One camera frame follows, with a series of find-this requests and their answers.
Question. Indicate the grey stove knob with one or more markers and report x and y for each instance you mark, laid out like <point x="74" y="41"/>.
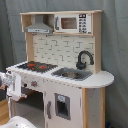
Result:
<point x="34" y="83"/>

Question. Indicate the wooden toy kitchen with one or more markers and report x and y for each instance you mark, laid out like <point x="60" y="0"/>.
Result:
<point x="71" y="50"/>

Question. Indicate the black toy stovetop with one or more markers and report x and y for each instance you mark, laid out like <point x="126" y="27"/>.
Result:
<point x="37" y="66"/>

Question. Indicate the white toy oven door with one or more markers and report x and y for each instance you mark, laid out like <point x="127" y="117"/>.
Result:
<point x="15" y="88"/>

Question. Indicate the white fridge door with dispenser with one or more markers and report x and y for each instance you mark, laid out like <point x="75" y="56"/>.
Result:
<point x="63" y="107"/>

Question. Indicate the grey toy sink basin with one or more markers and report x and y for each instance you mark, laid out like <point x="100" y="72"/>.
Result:
<point x="73" y="74"/>

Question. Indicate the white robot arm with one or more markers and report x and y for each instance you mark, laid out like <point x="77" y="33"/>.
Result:
<point x="16" y="121"/>

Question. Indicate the toy microwave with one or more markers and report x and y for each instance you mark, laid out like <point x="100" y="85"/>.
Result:
<point x="73" y="23"/>

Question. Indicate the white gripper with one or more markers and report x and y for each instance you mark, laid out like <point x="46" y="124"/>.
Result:
<point x="5" y="80"/>

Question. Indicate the grey toy range hood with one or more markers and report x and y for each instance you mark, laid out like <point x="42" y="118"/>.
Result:
<point x="41" y="24"/>

